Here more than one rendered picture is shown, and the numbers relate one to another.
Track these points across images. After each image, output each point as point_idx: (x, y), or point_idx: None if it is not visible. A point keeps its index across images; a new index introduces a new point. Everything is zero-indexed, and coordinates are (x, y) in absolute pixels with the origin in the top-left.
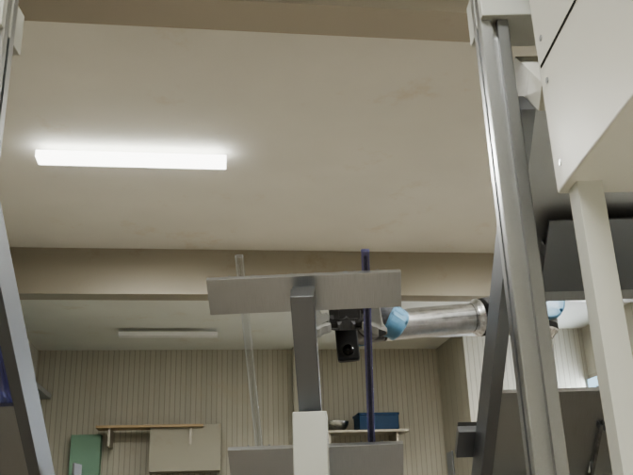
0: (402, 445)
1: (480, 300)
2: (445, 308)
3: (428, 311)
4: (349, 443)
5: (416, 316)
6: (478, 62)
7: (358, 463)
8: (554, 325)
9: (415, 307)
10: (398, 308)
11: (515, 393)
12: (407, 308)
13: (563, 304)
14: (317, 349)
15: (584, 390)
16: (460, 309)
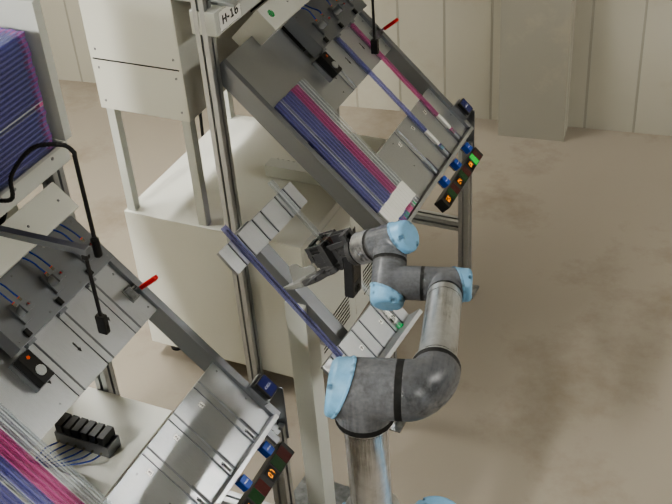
0: (321, 368)
1: (419, 351)
2: (424, 327)
3: (425, 316)
4: (341, 341)
5: (424, 311)
6: (64, 174)
7: None
8: (335, 421)
9: (436, 304)
10: (372, 287)
11: (203, 373)
12: (436, 298)
13: (324, 412)
14: (268, 264)
15: (177, 406)
16: (420, 341)
